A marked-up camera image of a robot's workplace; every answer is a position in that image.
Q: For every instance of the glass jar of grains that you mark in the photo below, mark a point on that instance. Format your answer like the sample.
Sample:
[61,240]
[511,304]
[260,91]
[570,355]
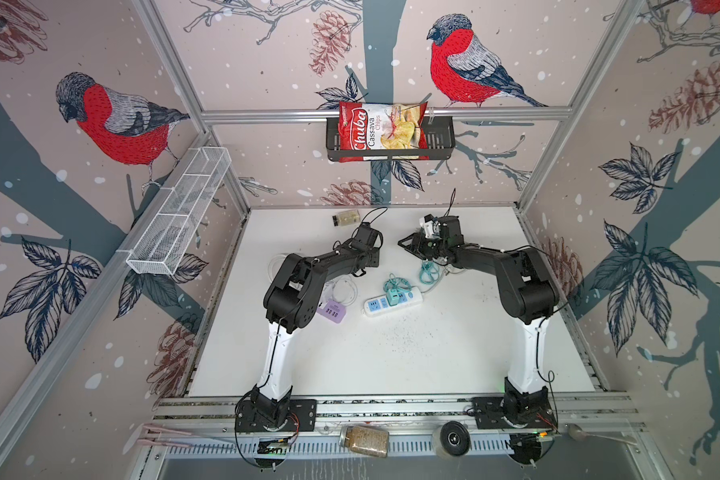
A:
[365,440]

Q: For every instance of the black round knob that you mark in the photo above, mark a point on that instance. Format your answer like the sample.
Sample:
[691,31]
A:
[451,440]

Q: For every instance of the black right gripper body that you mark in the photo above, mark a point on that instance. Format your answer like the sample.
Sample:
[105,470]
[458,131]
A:
[427,248]

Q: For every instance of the teal charger with cable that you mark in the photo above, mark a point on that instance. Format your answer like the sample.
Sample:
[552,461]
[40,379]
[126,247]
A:
[396,290]

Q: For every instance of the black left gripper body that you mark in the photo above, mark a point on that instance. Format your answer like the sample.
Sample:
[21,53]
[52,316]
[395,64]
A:
[372,257]

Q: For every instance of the red cassava chips bag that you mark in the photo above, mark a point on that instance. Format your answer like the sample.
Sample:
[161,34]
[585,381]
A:
[367,127]

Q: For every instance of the pink chopsticks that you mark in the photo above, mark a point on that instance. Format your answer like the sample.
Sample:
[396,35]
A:
[156,435]

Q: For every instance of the purple power strip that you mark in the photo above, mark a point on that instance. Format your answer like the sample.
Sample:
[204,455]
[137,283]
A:
[332,310]

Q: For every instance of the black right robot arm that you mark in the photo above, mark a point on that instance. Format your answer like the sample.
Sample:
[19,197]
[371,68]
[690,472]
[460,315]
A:
[526,292]

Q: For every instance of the white blue small device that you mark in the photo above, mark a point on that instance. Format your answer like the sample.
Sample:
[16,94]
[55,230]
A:
[378,305]

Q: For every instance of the white mesh wall shelf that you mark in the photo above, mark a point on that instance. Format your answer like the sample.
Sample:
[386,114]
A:
[169,233]

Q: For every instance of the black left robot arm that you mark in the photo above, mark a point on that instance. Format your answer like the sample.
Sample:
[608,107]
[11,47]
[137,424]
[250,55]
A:
[290,304]

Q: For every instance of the metal spoon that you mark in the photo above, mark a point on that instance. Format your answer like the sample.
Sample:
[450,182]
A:
[578,434]

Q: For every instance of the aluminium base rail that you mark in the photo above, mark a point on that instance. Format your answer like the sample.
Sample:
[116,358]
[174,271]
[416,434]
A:
[224,428]

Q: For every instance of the black wire wall basket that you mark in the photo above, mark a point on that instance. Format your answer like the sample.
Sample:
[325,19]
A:
[434,139]

